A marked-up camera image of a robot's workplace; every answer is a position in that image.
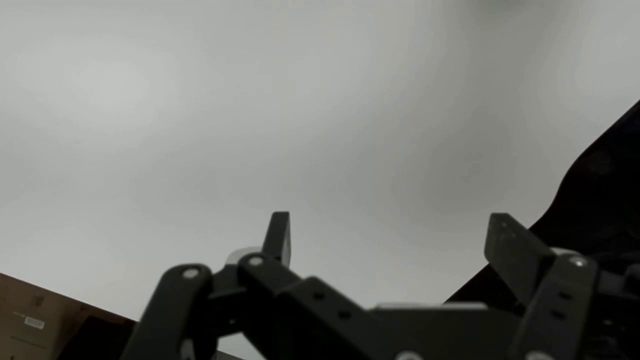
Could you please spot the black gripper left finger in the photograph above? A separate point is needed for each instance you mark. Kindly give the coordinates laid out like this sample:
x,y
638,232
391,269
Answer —
x,y
254,295

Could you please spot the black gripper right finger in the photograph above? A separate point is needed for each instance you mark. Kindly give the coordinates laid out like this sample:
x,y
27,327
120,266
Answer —
x,y
573,308

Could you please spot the cardboard box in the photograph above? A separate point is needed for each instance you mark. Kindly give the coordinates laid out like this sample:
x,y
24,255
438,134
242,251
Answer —
x,y
41,325

